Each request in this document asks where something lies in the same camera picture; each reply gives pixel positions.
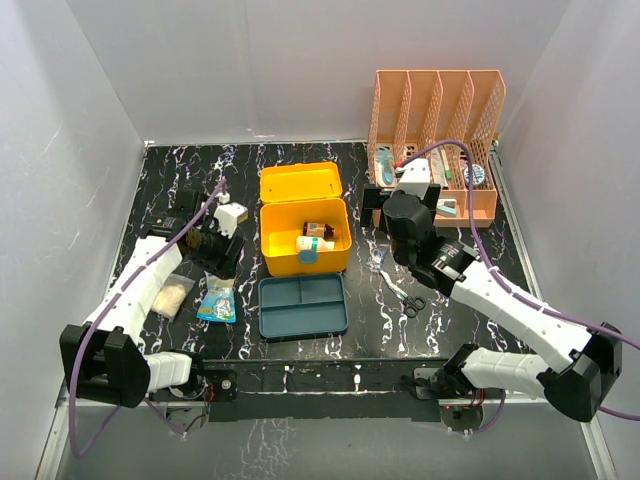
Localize blue white tape dispenser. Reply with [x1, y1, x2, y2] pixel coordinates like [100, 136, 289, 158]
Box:
[374, 144, 396, 188]

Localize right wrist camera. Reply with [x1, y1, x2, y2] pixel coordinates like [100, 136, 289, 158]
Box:
[395, 158, 431, 200]

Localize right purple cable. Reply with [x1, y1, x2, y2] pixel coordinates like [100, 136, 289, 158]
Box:
[394, 139, 640, 436]

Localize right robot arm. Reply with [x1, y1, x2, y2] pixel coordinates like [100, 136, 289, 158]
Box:
[382, 190, 622, 423]

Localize black handled scissors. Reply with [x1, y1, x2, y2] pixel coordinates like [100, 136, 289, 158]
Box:
[379, 271, 426, 318]

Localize brown medicine bottle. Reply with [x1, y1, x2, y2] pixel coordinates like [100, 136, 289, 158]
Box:
[302, 222, 341, 240]

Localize blue divided tray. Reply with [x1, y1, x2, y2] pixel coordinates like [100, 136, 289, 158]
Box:
[258, 273, 349, 341]

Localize blue white stapler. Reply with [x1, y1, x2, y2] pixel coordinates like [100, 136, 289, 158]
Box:
[436, 198, 457, 218]

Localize purple cable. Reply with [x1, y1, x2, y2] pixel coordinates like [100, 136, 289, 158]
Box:
[394, 139, 640, 436]
[67, 178, 229, 460]

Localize yellow medicine box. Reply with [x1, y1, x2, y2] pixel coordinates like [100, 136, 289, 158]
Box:
[259, 161, 352, 277]

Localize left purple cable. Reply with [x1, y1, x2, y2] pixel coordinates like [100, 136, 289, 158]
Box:
[67, 178, 229, 460]

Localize cotton ball bag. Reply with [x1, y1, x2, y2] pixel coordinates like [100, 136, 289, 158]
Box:
[151, 273, 195, 320]

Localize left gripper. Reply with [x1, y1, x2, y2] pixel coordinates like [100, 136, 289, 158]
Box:
[188, 220, 244, 279]

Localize green capped marker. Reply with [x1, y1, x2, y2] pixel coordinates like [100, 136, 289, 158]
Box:
[440, 147, 453, 182]

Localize white plastic bottle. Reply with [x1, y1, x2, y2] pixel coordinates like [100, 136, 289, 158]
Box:
[295, 235, 336, 252]

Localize cotton swab bag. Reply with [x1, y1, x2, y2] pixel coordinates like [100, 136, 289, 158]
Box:
[196, 273, 236, 324]

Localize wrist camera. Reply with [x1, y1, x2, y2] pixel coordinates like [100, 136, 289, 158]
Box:
[395, 158, 431, 200]
[214, 193, 248, 238]

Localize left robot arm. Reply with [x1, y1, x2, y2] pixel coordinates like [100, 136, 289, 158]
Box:
[59, 183, 351, 408]

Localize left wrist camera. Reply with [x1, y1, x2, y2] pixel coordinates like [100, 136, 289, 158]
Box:
[214, 193, 248, 238]

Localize pink desk organizer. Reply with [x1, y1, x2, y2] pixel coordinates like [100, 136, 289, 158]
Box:
[367, 70, 506, 228]

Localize small blue patterned packet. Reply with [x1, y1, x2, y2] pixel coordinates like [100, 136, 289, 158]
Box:
[367, 245, 389, 273]

